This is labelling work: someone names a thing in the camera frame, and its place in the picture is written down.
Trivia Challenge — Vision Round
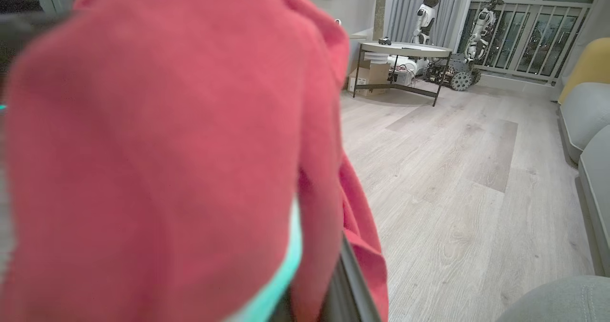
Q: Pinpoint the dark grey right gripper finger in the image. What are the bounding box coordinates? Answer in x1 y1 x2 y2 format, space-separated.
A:
320 234 383 322

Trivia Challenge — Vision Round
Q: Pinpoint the red and white jersey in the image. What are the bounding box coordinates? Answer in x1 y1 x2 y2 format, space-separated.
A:
0 0 389 322

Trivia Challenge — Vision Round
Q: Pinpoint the grey fabric sofa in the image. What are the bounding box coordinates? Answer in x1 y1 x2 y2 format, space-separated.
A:
495 82 610 322

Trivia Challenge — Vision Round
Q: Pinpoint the brown cardboard box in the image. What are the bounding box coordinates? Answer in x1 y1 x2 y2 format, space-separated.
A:
347 51 392 97

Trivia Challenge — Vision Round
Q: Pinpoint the round grey side table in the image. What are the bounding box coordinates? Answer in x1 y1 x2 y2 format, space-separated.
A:
352 41 453 107

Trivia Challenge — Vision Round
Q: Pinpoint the white robot on wheeled base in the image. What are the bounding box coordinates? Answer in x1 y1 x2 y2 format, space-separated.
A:
424 0 510 92

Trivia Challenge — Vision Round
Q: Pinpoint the white humanoid robot santa hat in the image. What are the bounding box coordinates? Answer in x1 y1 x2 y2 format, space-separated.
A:
411 0 444 46

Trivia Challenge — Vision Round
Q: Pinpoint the grey curtain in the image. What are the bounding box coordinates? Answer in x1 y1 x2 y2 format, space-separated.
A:
385 0 477 49

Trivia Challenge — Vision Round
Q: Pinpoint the white balcony railing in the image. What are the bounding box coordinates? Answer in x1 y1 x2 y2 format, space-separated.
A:
457 0 594 85

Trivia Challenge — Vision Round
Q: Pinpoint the yellow cushion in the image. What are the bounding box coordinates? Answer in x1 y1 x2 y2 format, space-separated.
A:
558 37 610 105

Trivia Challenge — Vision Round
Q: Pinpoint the white device with cables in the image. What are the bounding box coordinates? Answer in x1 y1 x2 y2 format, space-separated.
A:
387 55 429 87

